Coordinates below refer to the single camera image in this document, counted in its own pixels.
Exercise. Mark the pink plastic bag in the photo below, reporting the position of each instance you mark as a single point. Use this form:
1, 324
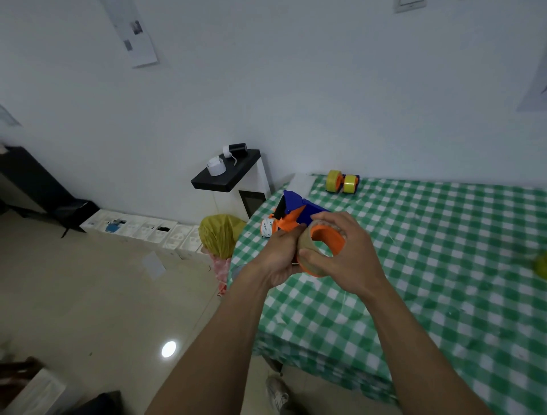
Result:
221, 273

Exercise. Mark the row of white boxes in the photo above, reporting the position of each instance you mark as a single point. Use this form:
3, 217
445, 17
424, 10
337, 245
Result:
145, 228

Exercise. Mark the brown tape roll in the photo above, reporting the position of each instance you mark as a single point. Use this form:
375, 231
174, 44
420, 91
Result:
304, 241

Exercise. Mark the yellow plastic bag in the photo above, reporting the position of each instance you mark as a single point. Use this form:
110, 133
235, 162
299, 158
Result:
220, 237

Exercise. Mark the person's left hand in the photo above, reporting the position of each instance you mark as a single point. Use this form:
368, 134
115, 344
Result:
278, 261

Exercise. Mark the person's left forearm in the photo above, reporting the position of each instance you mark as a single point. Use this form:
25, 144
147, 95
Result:
209, 359

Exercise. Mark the blue object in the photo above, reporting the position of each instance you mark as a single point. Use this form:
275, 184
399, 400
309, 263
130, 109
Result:
112, 227

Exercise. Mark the tall yellow tape roll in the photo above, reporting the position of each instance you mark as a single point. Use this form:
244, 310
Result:
542, 265

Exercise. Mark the white foam pad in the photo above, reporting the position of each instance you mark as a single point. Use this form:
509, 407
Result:
301, 181

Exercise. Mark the white wall switch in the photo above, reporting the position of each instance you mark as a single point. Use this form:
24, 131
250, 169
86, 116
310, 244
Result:
410, 5

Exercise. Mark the white paper wall sign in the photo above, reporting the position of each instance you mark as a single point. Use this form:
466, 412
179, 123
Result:
536, 92

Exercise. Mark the white printed wall paper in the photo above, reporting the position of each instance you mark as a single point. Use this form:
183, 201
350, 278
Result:
139, 47
7, 116

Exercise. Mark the person's left grey shoe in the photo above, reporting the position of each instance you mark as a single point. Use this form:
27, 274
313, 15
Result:
278, 393

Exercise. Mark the black chair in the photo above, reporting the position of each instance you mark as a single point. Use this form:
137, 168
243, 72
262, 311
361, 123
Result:
34, 186

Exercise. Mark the person's right hand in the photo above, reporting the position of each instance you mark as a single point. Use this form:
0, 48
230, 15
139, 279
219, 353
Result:
359, 265

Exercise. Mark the green checkered tablecloth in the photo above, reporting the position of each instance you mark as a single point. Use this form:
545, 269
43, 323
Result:
448, 273

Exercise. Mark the short yellow tape roll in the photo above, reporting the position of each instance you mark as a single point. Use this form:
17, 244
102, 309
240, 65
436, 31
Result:
350, 184

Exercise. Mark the white carton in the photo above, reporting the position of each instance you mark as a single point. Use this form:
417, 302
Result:
36, 395

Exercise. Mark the dark table leg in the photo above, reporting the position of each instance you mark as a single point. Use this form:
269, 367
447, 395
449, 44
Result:
274, 365

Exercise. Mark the white cabinet with black top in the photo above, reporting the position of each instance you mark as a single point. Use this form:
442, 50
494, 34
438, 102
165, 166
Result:
224, 177

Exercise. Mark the person's right forearm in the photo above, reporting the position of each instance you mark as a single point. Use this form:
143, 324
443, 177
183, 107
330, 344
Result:
423, 359

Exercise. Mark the orange blue tape dispenser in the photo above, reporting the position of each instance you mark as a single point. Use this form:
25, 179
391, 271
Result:
295, 201
340, 183
357, 183
274, 224

